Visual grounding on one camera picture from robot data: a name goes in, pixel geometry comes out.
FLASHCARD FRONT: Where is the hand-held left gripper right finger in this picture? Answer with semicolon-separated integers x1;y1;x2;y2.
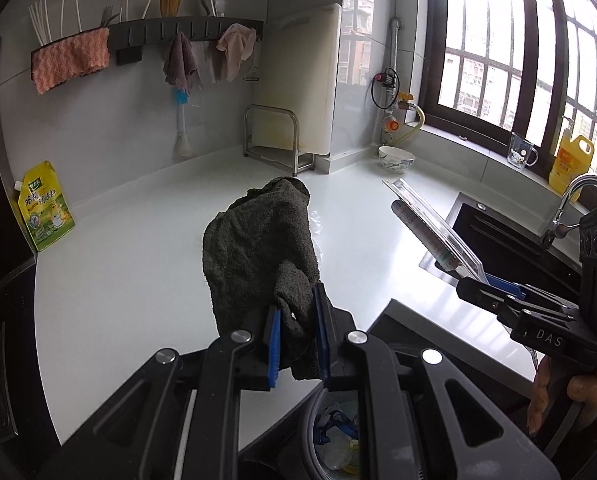
313;282;547;480

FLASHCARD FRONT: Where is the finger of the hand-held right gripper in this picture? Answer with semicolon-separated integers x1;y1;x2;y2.
485;275;579;313
456;277;534;328

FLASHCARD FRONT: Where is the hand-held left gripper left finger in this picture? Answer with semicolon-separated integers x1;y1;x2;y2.
36;305;284;480

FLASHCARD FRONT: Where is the blue lanyard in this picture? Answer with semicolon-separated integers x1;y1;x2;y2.
315;410;361;449

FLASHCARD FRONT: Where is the clear plastic blister package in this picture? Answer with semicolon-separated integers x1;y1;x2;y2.
385;177;489;286

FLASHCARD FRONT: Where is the light blue perforated bin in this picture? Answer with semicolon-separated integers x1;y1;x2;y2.
238;387;365;480

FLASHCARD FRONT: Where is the grey towel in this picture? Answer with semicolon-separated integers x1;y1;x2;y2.
202;176;324;382

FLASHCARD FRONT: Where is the person's right hand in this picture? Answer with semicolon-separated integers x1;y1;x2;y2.
527;360;597;435

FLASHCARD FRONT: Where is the black kitchen sink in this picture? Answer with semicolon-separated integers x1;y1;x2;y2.
419;191;585;312

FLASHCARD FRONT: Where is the chrome faucet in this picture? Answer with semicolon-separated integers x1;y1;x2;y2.
539;173;597;250

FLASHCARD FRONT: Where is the clear plastic scrap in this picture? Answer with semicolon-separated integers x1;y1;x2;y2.
309;211;327;261

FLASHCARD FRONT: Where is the yellow oil bottle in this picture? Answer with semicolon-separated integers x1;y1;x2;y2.
549;117;596;195

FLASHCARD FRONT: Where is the glass mug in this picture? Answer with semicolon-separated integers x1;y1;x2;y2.
508;132;540;168

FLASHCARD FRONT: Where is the white patterned bowl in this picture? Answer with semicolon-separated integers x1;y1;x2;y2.
378;145;416;175

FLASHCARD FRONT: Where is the metal board rack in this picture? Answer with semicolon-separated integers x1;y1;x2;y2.
243;104;316;176

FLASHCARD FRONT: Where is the white bottle orange cap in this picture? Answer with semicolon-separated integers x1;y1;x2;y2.
382;114;402;145

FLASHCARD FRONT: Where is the gas valve red knob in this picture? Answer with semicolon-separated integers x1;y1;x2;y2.
371;67;400;109

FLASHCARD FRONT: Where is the grey gas pipe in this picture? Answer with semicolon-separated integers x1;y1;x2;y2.
389;17;405;111

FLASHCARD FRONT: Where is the yellow green seasoning pouch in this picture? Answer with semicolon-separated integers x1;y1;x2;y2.
17;160;76;253

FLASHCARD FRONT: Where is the blue white bottle brush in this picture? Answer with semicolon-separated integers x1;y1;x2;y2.
172;87;194;159

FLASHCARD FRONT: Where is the black gas stove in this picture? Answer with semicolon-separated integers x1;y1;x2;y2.
0;252;60;463

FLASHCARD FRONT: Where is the white cutting board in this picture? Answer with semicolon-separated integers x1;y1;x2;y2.
252;2;342;157

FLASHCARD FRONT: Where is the grey brown hanging rag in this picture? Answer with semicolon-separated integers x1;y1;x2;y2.
163;32;202;92

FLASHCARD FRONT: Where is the pink hanging rag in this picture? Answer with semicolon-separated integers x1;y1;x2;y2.
216;24;257;82

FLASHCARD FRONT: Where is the pink sponge cloth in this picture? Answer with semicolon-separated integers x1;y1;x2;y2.
31;27;112;95

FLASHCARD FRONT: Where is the bundle of white sticks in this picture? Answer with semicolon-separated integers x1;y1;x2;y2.
27;0;155;45

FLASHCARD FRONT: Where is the yellow gas hose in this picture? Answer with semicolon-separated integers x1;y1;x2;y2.
401;104;427;144

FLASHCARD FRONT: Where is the brown window frame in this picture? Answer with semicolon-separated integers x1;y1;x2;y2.
419;0;597;183

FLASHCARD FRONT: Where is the dark grey wall rack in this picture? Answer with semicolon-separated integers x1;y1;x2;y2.
31;17;264;68

